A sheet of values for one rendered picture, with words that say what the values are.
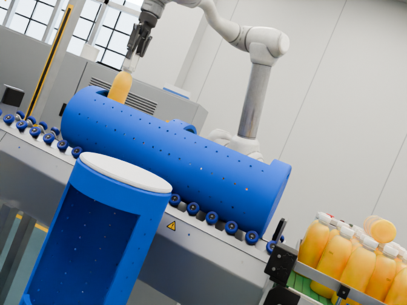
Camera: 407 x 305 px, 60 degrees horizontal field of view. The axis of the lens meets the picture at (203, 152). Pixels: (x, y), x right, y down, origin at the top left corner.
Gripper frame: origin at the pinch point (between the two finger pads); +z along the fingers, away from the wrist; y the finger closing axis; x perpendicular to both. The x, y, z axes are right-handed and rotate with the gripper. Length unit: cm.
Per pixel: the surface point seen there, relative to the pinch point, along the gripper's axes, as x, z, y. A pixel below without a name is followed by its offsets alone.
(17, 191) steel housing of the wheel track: -23, 68, 8
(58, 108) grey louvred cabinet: -138, 42, -134
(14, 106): -51, 37, -3
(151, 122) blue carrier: 23.6, 19.8, 9.5
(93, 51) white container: -141, -18, -154
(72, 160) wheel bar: -2.1, 45.3, 9.6
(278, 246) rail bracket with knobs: 82, 39, 22
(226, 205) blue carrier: 62, 36, 11
